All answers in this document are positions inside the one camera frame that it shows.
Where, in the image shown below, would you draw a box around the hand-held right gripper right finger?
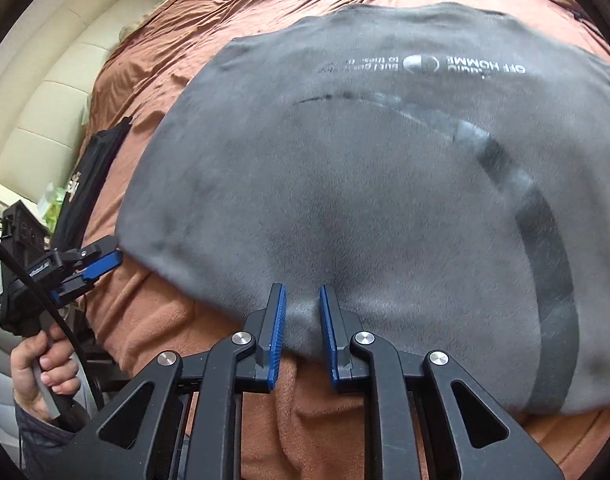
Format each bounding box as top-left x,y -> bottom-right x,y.
318,283 -> 566,480

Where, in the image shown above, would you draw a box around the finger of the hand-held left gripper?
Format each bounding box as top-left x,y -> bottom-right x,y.
64,237 -> 124,282
51,276 -> 96,307

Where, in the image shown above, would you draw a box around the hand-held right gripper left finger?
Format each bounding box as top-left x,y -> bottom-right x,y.
60,283 -> 288,480

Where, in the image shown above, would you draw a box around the grey t-shirt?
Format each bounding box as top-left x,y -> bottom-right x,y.
116,2 -> 610,416

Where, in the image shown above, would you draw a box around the person's left forearm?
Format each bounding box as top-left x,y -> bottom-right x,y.
12,390 -> 90,456

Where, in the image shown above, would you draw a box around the person's left hand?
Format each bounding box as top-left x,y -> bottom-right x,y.
10,327 -> 82,417

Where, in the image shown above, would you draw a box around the green bed sheet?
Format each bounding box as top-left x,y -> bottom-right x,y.
37,185 -> 68,223

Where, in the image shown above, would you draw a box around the orange-brown blanket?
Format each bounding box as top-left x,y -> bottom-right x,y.
80,0 -> 610,480

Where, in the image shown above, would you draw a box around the black white-printed folded garment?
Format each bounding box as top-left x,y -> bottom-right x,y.
55,116 -> 133,256

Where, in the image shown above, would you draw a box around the cream padded headboard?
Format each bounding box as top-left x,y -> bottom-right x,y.
0,0 -> 201,191

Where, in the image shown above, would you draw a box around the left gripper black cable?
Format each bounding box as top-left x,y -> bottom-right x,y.
0,230 -> 108,413

